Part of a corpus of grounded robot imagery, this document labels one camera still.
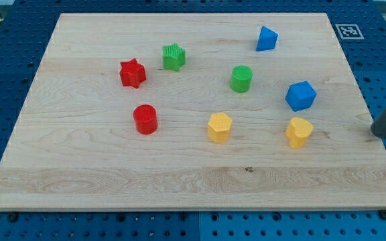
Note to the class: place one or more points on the blue triangle block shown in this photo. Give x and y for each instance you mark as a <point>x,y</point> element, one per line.
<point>267,39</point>

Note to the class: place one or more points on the yellow hexagon block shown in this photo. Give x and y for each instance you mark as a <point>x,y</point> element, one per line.
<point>219,127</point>

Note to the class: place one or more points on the green cylinder block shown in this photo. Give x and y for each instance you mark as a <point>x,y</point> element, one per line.
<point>241,78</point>

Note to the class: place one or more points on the blue cube block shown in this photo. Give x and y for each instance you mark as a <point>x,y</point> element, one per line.
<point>300,96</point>

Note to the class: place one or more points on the wooden board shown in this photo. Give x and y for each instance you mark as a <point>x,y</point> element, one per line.
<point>75,147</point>

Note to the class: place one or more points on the yellow heart block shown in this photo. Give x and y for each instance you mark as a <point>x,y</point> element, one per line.
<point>298,132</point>

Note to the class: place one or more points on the red star block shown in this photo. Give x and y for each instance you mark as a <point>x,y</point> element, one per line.
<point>132,73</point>

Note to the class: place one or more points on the red cylinder block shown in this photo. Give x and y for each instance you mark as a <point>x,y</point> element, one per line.
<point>145,117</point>

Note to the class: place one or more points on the green star block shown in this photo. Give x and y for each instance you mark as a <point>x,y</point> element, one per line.
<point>174,57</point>

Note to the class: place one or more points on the white fiducial marker tag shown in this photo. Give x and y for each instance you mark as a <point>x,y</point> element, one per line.
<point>349,31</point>

